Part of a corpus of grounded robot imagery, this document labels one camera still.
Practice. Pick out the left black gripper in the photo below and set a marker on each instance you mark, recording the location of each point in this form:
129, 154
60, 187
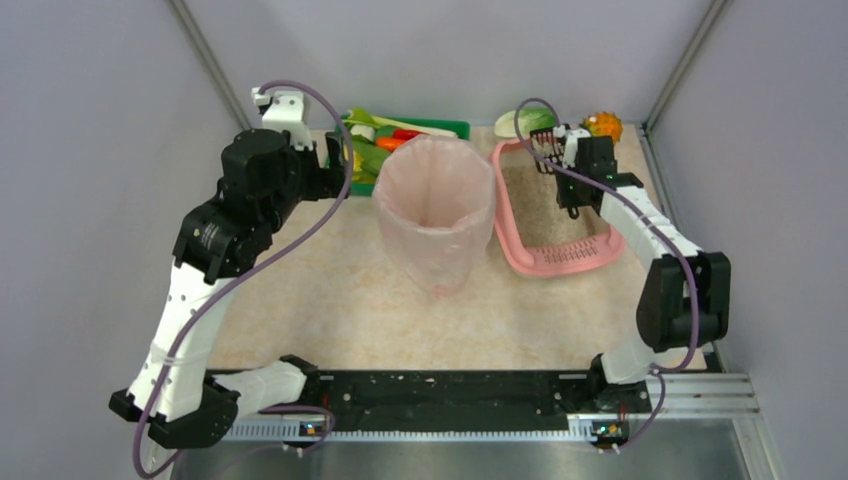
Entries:
334, 162

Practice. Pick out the black slotted litter scoop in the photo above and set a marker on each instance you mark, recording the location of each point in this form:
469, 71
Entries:
550, 143

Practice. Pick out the pink plastic trash bag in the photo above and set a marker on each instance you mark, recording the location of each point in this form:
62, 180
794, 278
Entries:
435, 202

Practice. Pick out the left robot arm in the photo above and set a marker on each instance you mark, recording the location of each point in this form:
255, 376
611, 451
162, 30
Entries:
175, 400

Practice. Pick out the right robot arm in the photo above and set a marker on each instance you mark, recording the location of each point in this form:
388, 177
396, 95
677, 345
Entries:
684, 302

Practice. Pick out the cat litter sand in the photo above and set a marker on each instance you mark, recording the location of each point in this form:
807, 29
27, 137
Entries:
539, 219

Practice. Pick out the pink litter box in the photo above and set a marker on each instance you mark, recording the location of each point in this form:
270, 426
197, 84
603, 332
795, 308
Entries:
589, 253

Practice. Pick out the toy pineapple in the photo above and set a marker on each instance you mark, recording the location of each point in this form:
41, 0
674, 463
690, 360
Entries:
604, 124

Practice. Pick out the green toy leaf vegetable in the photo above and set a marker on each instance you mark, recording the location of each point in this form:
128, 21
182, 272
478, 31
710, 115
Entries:
368, 157

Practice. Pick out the green plastic tray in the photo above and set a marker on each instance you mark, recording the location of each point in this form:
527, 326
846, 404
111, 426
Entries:
364, 185

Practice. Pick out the white toy leek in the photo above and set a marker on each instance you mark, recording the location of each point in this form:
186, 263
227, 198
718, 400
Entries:
359, 116

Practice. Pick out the orange toy carrot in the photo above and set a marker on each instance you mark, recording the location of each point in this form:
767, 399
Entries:
389, 144

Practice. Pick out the toy cabbage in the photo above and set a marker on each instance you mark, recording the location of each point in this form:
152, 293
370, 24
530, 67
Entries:
525, 121

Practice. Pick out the red toy chili pepper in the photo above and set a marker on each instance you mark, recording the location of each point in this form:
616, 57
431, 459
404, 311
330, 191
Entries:
406, 134

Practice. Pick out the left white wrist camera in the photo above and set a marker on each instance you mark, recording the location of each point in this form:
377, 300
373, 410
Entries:
284, 111

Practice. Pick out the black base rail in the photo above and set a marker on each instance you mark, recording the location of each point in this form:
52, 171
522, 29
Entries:
474, 401

